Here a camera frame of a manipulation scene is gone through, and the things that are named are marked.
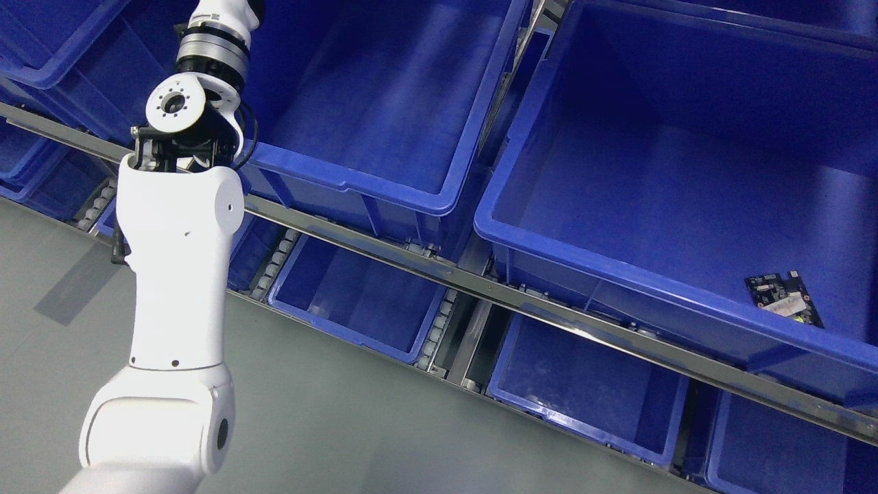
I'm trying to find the blue bin middle right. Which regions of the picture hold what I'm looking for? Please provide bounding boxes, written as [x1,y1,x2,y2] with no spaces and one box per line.
[475,1,877,410]

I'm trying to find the blue bin bottom centre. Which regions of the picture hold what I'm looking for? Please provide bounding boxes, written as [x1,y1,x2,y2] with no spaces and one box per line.
[267,237,447,364]

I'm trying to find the blue bin bottom right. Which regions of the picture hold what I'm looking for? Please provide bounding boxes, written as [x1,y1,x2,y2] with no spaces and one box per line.
[488,315,689,469]

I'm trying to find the black circuit board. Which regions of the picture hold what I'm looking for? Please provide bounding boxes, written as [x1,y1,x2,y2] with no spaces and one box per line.
[744,271,824,329]

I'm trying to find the blue bin middle left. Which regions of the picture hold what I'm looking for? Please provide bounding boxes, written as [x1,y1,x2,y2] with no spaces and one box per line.
[241,1,531,252]

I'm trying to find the blue bin bottom corner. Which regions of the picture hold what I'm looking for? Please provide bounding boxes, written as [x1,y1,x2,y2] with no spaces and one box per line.
[704,392,877,493]

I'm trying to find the metal shelf rack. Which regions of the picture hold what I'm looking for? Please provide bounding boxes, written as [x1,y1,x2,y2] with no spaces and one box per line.
[2,1,876,487]

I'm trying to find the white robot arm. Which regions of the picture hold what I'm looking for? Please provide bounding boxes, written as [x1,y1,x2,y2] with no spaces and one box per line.
[62,1,266,493]

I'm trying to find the blue bin far left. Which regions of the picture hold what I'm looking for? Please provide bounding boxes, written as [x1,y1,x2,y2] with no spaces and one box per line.
[1,1,195,143]

